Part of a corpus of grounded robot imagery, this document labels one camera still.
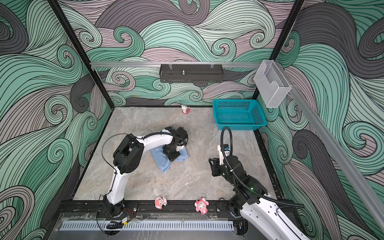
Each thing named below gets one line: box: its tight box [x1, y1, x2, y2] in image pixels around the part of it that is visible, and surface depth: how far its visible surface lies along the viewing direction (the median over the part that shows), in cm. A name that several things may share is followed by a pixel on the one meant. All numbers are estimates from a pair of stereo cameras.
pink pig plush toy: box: [194, 197, 210, 215], surface depth 74 cm
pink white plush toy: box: [154, 196, 168, 209], surface depth 74 cm
